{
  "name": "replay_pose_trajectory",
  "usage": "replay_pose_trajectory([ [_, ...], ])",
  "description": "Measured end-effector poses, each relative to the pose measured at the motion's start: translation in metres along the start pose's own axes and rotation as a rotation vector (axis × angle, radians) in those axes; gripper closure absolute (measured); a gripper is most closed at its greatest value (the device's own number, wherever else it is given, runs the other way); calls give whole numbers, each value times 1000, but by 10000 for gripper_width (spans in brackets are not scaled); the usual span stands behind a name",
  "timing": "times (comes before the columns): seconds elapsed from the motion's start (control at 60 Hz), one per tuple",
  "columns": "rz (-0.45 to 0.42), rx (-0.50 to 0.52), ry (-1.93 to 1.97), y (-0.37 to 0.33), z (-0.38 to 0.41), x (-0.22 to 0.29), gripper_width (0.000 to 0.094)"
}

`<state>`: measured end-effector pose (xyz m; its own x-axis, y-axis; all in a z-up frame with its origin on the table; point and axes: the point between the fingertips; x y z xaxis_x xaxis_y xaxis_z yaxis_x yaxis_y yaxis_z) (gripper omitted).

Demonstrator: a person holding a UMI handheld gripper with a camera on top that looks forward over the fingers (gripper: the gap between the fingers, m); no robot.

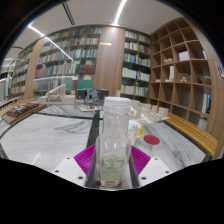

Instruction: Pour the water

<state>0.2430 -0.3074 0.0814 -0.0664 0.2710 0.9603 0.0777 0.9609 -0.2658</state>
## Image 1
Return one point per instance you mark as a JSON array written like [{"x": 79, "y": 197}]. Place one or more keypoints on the black linear ceiling slot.
[{"x": 68, "y": 13}]

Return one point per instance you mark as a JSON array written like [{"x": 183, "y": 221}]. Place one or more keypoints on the flat round red coaster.
[{"x": 151, "y": 139}]

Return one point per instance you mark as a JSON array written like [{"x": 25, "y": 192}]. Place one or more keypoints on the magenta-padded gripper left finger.
[{"x": 70, "y": 170}]

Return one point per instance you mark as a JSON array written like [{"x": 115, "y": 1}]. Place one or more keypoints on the clear plastic bottle white cap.
[{"x": 112, "y": 143}]

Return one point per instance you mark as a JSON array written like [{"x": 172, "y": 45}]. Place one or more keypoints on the dark grey architectural building model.
[{"x": 89, "y": 96}]

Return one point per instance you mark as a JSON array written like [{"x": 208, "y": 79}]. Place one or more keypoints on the white architectural building model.
[{"x": 55, "y": 96}]

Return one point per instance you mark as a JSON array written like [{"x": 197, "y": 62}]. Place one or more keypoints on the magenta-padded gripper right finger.
[{"x": 153, "y": 169}]

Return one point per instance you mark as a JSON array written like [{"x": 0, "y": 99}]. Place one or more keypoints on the brown model on wooden board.
[{"x": 23, "y": 110}]

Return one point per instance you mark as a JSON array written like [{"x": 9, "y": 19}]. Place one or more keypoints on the linear ceiling light strip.
[{"x": 119, "y": 12}]

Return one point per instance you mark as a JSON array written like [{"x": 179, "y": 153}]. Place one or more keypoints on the wall poster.
[{"x": 220, "y": 70}]

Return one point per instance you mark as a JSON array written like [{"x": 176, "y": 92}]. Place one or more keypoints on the wide bookshelf full of books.
[{"x": 70, "y": 60}]

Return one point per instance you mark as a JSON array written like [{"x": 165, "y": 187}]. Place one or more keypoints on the white city block model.
[{"x": 150, "y": 112}]

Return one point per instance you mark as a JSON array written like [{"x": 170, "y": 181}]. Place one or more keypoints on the small gold wall sign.
[{"x": 105, "y": 43}]

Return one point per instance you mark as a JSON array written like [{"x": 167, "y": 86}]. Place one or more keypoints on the narrow bookshelf full of books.
[{"x": 135, "y": 66}]

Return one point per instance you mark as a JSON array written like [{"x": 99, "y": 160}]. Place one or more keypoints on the wooden slatted bench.
[{"x": 193, "y": 131}]

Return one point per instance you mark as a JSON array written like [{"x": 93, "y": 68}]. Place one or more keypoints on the wooden cubby shelf unit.
[{"x": 180, "y": 80}]

